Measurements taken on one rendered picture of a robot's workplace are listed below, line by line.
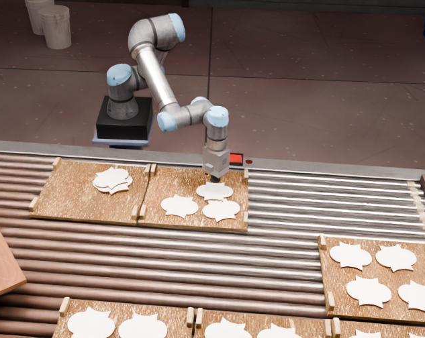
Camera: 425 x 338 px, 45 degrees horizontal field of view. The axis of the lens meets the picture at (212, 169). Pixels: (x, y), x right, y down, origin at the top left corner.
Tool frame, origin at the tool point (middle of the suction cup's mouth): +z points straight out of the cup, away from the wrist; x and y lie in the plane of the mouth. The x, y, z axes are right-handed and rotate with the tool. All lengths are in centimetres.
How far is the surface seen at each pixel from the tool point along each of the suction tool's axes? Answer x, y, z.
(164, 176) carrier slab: -6.1, -22.7, 7.0
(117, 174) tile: -21.0, -35.0, 4.5
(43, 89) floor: 90, -279, 101
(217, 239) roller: -17.3, 16.4, 9.5
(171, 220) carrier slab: -23.5, -1.1, 7.0
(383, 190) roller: 52, 49, 9
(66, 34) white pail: 160, -337, 86
